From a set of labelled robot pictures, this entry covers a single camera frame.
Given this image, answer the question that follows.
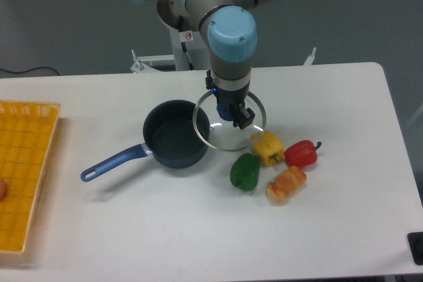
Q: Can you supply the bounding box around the black cable on floor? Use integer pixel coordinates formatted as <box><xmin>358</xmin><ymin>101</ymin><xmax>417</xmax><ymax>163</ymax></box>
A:
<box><xmin>0</xmin><ymin>66</ymin><xmax>60</xmax><ymax>76</ymax></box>

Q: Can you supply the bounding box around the yellow woven basket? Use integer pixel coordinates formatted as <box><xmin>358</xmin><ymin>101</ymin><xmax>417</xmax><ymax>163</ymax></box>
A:
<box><xmin>1</xmin><ymin>100</ymin><xmax>61</xmax><ymax>254</ymax></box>

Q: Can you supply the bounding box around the green bell pepper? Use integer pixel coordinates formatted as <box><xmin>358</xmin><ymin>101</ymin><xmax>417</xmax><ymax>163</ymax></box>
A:
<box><xmin>229</xmin><ymin>153</ymin><xmax>260</xmax><ymax>192</ymax></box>

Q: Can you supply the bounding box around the black table grommet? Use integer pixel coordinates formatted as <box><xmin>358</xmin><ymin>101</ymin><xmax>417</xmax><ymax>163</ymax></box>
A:
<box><xmin>407</xmin><ymin>232</ymin><xmax>423</xmax><ymax>265</ymax></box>

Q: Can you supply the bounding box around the yellow bell pepper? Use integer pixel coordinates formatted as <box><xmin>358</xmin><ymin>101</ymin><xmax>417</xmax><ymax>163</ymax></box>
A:
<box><xmin>250</xmin><ymin>130</ymin><xmax>284</xmax><ymax>166</ymax></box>

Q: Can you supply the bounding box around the red bell pepper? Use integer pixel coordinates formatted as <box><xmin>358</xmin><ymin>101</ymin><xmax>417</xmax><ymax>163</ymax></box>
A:
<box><xmin>284</xmin><ymin>140</ymin><xmax>322</xmax><ymax>166</ymax></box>

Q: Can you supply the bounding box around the dark blue saucepan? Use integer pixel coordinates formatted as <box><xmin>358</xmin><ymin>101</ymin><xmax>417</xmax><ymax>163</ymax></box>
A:
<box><xmin>81</xmin><ymin>100</ymin><xmax>210</xmax><ymax>182</ymax></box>

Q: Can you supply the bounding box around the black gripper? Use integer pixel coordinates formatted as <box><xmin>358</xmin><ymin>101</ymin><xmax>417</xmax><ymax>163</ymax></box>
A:
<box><xmin>206</xmin><ymin>69</ymin><xmax>255</xmax><ymax>129</ymax></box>

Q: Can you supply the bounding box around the glass pot lid blue knob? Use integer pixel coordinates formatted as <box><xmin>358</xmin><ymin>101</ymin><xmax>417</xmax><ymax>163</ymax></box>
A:
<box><xmin>192</xmin><ymin>91</ymin><xmax>266</xmax><ymax>152</ymax></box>

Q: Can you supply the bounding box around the toy grilled bread slice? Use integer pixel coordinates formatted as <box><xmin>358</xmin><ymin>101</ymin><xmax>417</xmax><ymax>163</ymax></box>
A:
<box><xmin>266</xmin><ymin>166</ymin><xmax>307</xmax><ymax>205</ymax></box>

